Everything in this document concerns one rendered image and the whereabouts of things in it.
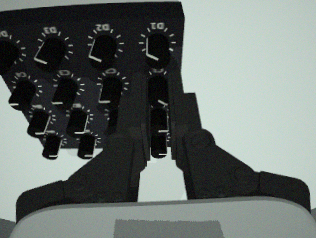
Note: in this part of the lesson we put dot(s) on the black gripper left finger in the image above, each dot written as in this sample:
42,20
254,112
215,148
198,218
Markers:
114,173

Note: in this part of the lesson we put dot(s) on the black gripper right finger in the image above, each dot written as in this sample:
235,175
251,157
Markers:
215,173

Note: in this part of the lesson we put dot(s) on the black knob box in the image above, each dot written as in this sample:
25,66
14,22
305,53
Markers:
138,34

